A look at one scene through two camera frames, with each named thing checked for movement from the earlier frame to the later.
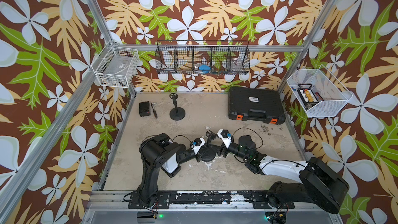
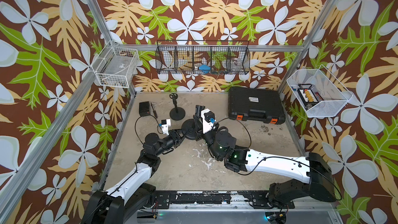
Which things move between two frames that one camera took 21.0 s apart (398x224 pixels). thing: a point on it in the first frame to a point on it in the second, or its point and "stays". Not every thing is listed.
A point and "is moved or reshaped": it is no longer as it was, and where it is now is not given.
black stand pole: x=210 y=136 is moved or reshaped
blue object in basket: x=204 y=68 stays
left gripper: x=198 y=155 to x=175 y=138
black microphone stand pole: x=174 y=97 stays
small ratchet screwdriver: x=154 y=111 stays
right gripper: x=224 y=148 to x=200 y=135
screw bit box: x=306 y=94 stays
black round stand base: x=177 y=116 stays
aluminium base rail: x=218 y=207 stays
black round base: x=208 y=154 to x=188 y=128
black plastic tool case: x=256 y=105 stays
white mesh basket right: x=319 y=93 stays
